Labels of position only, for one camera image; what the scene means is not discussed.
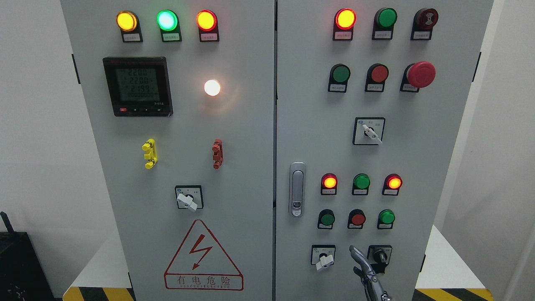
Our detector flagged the red lit indicator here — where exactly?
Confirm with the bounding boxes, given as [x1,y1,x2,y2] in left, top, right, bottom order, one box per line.
[332,8,357,41]
[382,173,403,196]
[321,173,338,196]

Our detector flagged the green push button lower left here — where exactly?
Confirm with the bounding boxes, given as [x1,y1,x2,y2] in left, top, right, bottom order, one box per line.
[317,209,336,230]

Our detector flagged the green lit indicator light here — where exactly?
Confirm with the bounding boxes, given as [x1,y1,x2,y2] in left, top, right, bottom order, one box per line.
[156,10,182,42]

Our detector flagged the yellow plastic terminal clip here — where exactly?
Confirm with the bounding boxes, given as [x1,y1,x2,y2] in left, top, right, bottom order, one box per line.
[142,138,158,169]

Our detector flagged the red push button upper row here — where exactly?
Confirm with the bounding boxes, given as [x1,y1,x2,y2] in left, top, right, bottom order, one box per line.
[365,64,389,93]

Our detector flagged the black knob selector switch bottom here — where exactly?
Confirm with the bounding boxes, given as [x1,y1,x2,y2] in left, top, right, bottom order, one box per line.
[367,245,393,274]

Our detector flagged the grey robotic humanoid hand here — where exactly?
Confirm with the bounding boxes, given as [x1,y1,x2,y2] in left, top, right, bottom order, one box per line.
[349,245,394,301]

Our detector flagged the grey cabinet door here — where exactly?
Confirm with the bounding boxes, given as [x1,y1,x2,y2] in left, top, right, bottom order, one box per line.
[61,0,276,301]
[275,0,493,301]

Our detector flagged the red plastic terminal clip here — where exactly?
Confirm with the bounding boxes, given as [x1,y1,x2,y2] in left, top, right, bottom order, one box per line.
[212,139,224,170]

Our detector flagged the green push button upper row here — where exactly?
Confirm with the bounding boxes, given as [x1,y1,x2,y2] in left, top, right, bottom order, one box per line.
[327,64,350,93]

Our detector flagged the dark red buzzer alarm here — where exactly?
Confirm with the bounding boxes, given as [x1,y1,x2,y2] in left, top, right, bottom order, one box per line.
[410,8,439,41]

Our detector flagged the red lit indicator middle right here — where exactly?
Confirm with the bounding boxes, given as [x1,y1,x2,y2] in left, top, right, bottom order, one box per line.
[382,173,403,196]

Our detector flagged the black digital power meter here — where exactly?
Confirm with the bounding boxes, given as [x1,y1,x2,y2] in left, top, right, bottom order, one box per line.
[102,56,173,117]

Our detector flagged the red emergency stop mushroom button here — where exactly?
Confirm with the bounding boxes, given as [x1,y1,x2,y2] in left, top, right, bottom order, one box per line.
[400,61,436,93]

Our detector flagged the grey right cabinet door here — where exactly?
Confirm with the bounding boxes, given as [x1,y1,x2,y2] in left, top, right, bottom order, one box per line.
[275,0,493,301]

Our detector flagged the white lever selector switch bottom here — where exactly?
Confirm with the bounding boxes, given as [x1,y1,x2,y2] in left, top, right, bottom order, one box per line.
[310,244,336,272]

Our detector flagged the left door rotary selector switch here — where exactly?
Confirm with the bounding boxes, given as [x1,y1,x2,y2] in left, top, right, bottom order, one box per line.
[175,185,204,212]

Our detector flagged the white lit indicator lamp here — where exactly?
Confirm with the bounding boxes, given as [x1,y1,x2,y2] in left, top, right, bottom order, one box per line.
[203,79,221,97]

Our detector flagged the black box at left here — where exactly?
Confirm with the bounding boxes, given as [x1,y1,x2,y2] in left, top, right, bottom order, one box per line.
[0,212,55,301]

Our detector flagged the red electric hazard warning sticker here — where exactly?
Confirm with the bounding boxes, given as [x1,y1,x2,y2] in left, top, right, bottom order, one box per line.
[164,219,243,291]

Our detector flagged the yellow indicator light top left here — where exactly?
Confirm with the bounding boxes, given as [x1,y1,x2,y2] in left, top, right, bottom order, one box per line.
[115,11,143,43]

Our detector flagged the grey left cabinet door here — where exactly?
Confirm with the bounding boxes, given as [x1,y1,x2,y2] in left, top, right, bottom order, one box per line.
[61,0,276,301]

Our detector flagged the green indicator light middle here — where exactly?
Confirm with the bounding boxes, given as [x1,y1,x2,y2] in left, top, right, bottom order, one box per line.
[352,173,371,196]

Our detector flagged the red lit indicator top right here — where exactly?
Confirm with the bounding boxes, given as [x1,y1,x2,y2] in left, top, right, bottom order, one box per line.
[332,8,357,41]

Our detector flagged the red-rimmed yellow indicator light left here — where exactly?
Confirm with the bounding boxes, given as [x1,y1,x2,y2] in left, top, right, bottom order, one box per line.
[196,10,219,42]

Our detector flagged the silver cabinet door handle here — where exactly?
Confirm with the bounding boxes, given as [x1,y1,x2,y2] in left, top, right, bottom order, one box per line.
[289,162,306,217]

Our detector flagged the right door upper selector switch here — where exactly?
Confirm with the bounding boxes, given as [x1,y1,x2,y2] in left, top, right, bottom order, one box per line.
[353,117,386,145]

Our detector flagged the green push button lower right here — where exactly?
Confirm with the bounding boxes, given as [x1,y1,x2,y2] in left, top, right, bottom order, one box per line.
[377,209,395,230]

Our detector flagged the red lit indicator middle left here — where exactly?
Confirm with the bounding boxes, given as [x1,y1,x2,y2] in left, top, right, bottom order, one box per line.
[321,173,338,196]

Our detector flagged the green indicator light top right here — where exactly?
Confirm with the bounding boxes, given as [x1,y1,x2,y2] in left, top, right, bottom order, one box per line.
[372,8,397,40]

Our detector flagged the red push button lower middle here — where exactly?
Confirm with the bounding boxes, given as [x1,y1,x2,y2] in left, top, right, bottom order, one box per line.
[346,209,366,229]

